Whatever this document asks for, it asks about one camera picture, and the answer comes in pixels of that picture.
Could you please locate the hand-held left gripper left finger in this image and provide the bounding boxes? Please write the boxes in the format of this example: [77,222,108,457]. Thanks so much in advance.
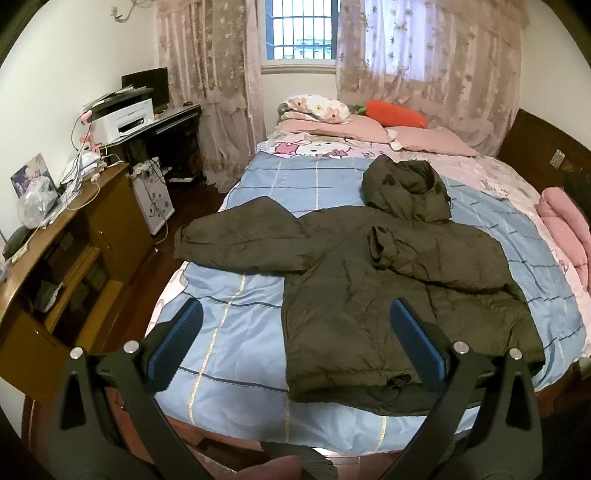
[55,298,218,480]

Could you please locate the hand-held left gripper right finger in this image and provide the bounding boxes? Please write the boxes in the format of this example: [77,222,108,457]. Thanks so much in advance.
[383,299,543,480]

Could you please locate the olive green hooded jacket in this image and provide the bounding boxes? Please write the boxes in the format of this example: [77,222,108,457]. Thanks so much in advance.
[174,154,546,416]

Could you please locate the person's left hand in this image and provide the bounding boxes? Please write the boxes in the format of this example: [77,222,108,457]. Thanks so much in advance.
[233,455,301,480]

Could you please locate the blue checked quilt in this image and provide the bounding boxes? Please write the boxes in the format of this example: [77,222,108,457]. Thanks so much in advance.
[143,150,587,455]

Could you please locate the wooden cabinet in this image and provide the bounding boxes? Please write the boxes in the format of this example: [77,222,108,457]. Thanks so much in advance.
[0,161,155,402]

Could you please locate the folded pink blanket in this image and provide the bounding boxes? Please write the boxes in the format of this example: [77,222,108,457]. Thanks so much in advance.
[536,187,591,291]

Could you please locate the dark green pouch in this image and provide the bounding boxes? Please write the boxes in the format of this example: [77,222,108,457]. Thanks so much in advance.
[4,226,38,260]

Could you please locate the clear plastic bag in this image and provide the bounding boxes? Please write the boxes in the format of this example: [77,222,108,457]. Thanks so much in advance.
[17,178,58,229]

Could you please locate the dark computer desk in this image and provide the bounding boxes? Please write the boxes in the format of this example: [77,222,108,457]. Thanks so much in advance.
[104,104,204,185]

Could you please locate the pink pillow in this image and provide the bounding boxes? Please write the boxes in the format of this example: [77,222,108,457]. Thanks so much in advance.
[390,126,481,158]
[277,115,398,144]

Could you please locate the white printer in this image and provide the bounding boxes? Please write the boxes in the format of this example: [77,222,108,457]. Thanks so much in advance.
[90,99,155,144]

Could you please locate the pink stand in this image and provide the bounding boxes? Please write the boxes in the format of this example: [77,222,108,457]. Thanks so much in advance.
[78,110,101,154]

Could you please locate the orange carrot plush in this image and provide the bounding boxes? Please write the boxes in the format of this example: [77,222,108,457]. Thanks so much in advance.
[353,99,429,128]

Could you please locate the wooden bed headboard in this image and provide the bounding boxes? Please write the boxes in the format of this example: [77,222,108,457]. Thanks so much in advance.
[499,108,591,195]

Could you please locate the pink floral lace curtain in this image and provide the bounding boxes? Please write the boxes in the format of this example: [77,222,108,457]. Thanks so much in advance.
[154,0,266,192]
[335,0,532,155]

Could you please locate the black computer monitor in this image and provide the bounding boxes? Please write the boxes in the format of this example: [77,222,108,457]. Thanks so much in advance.
[121,67,170,114]

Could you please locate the floral pillow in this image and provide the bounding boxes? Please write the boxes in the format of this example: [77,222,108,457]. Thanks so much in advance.
[277,95,354,125]

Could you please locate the barred window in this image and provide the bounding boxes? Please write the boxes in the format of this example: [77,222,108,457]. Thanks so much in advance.
[263,0,340,63]

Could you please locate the white cables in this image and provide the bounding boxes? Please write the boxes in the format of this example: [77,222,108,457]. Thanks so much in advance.
[60,134,122,210]

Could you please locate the photo frame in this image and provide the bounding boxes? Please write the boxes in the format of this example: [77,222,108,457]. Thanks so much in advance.
[10,152,58,208]

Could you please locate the wall wires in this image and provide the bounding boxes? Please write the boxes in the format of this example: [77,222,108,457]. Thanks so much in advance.
[110,0,154,23]

